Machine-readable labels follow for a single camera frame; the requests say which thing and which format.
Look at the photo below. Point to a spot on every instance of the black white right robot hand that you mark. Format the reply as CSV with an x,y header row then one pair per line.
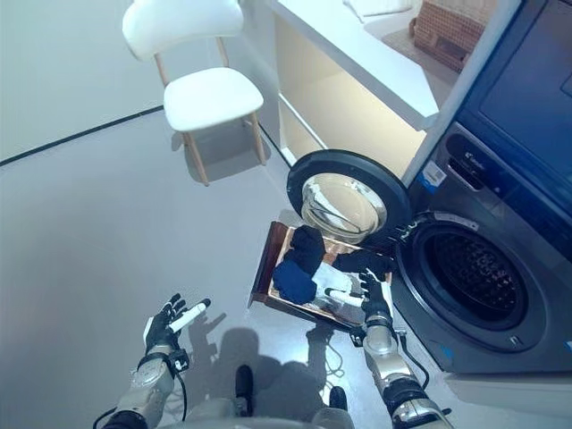
x,y
375,304

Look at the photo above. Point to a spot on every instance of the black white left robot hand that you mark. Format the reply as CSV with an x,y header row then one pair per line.
x,y
161,333

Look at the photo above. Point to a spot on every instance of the white garment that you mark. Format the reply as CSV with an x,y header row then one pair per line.
x,y
333,279

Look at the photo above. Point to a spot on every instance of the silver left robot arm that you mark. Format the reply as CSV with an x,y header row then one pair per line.
x,y
147,384

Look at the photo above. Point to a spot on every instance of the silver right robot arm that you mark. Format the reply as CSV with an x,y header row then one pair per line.
x,y
384,357

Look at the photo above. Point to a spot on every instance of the round glass washing machine door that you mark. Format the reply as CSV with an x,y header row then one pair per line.
x,y
339,161

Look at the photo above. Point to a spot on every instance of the grey front-load washing machine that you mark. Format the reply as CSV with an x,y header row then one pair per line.
x,y
549,322

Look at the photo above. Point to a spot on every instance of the brown wicker laundry tray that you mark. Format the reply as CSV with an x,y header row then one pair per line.
x,y
313,310

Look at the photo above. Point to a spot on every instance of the navy blue garment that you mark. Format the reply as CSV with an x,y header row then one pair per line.
x,y
292,281

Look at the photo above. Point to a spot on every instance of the right robot leg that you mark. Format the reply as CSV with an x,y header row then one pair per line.
x,y
338,397

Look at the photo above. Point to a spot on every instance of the grey robot torso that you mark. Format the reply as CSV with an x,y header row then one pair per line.
x,y
223,415

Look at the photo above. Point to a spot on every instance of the dark wooden stool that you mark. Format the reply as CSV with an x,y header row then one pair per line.
x,y
263,268

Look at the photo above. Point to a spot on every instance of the white upright cabinet panel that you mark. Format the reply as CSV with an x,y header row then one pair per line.
x,y
469,89

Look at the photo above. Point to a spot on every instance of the white chair wooden legs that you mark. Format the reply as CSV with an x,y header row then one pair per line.
x,y
210,98

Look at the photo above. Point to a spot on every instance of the white counter cabinet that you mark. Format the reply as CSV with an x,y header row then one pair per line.
x,y
357,58

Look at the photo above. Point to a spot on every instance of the dark stacked dryer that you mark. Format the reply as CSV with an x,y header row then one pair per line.
x,y
527,89

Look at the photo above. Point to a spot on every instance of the white folded towel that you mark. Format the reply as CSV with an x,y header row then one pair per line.
x,y
380,6

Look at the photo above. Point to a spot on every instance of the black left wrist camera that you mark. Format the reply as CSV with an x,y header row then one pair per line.
x,y
179,361

